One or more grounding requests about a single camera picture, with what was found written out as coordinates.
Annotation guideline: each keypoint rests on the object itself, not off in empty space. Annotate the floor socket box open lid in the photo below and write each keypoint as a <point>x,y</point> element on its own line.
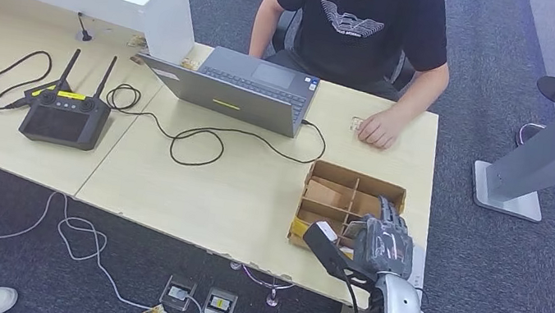
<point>177,293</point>

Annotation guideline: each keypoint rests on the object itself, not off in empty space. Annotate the floor socket box yellow label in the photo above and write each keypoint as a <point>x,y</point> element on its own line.
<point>219,306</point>

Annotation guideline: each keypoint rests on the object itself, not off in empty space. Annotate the black remote controller with antennas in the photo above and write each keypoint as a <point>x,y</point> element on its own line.
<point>62,126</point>

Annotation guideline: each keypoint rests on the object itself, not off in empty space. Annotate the small black desk microphone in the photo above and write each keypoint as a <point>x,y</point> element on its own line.
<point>85,36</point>

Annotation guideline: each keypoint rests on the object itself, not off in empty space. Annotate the grey open laptop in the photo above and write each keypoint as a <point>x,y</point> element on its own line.
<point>231,99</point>

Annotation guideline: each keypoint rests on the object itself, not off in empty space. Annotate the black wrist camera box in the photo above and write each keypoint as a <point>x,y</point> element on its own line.
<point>329,251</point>

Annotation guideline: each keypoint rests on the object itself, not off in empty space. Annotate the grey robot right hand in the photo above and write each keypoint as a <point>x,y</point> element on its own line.
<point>385,245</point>

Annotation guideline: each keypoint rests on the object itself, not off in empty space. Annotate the person's right forearm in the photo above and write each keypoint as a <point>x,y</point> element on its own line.
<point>260,37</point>

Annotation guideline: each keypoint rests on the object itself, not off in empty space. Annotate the cardboard divider box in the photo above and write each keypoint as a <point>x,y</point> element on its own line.
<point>329,193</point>

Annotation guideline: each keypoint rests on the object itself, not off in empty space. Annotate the person's left forearm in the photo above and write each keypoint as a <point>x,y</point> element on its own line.
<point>421,97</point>

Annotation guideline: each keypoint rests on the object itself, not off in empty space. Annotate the white card reader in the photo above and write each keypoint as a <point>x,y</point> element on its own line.
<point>418,267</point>

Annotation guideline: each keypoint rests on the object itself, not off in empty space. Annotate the black office chair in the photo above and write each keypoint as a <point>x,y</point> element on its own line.
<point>282,29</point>

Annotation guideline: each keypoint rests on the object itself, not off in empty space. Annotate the person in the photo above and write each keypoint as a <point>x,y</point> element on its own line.
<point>359,35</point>

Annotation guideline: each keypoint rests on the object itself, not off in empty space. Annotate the person's left hand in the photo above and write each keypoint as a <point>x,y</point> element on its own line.
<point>381,129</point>

